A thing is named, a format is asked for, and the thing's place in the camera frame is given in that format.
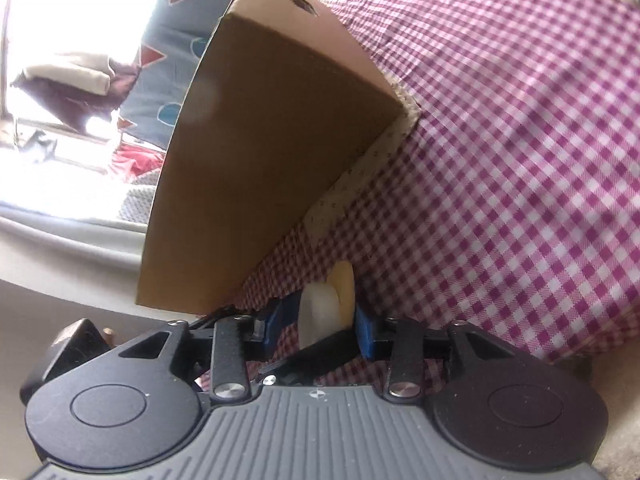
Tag brown cardboard box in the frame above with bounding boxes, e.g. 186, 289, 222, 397
135, 0, 422, 314

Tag white polka-dot cloth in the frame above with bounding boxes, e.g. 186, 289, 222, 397
120, 170, 162, 227

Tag dark hanging garment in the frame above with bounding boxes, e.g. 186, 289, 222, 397
19, 129, 59, 164

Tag pink checked bed sheet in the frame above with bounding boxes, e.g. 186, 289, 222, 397
200, 0, 640, 387

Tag beige folded cloth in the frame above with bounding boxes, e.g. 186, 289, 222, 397
22, 52, 114, 97

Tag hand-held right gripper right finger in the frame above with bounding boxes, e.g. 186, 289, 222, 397
354, 308, 522, 404

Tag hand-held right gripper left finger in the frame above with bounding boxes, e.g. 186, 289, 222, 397
117, 297, 302, 404

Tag blue patterned quilt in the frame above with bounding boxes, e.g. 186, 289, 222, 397
117, 0, 332, 152

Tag white and yellow soft pad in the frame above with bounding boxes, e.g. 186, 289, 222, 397
299, 261, 357, 350

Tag light grey sheet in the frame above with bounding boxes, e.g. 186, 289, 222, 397
0, 202, 149, 282

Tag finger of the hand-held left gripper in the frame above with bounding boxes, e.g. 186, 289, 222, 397
257, 329, 362, 386

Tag red clothes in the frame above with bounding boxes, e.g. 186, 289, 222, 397
111, 141, 167, 182

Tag dark maroon cloth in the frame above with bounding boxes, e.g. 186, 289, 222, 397
12, 57, 139, 132

